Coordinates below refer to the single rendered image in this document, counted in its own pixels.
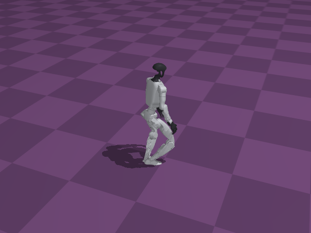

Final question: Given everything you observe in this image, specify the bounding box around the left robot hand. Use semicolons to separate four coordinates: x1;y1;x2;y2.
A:
156;107;163;117

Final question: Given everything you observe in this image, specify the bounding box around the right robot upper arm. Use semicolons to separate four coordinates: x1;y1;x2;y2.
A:
158;84;167;111

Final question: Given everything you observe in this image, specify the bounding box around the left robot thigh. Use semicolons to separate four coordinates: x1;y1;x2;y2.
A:
140;109;158;139

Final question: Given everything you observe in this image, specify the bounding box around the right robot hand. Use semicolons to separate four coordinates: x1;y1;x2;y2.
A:
167;122;177;134

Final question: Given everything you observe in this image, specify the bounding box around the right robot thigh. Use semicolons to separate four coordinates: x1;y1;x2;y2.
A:
151;118;174;144

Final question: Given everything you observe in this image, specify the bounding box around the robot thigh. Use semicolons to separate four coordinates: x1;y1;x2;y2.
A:
151;118;174;144
140;109;158;139

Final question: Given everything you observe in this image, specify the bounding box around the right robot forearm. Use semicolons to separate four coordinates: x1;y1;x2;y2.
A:
162;105;172;124

